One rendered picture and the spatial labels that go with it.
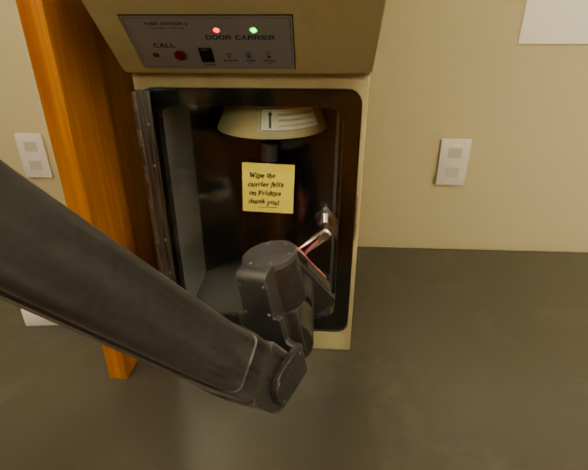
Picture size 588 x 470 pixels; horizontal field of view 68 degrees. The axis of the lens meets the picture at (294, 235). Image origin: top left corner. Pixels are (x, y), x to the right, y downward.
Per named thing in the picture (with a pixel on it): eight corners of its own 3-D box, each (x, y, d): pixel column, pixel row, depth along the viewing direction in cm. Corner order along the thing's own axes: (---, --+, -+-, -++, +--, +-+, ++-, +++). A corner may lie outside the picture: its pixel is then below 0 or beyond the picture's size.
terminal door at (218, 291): (174, 323, 78) (138, 86, 60) (347, 329, 76) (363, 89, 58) (172, 325, 77) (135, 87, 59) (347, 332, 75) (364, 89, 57)
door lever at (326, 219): (289, 255, 69) (279, 244, 69) (337, 221, 66) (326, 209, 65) (287, 273, 65) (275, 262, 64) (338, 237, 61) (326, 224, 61)
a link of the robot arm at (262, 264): (210, 391, 45) (282, 411, 41) (175, 299, 40) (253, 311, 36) (269, 320, 54) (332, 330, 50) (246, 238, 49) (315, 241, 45)
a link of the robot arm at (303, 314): (265, 372, 48) (317, 366, 47) (250, 322, 45) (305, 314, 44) (272, 331, 54) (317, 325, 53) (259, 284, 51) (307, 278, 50)
